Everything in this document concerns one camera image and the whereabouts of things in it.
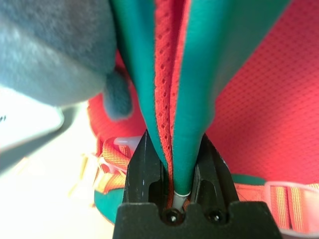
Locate teal and orange backpack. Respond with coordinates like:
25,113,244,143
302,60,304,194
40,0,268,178
68,0,319,239

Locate grey plush toy keychain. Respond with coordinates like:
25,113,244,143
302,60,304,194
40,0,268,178
0,0,133,122

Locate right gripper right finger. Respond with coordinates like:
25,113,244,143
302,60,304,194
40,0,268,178
190,133,240,212

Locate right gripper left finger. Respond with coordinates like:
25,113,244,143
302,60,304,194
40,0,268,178
126,129,172,212

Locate white Unitree pencil case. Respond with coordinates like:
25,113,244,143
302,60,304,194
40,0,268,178
0,87,66,151

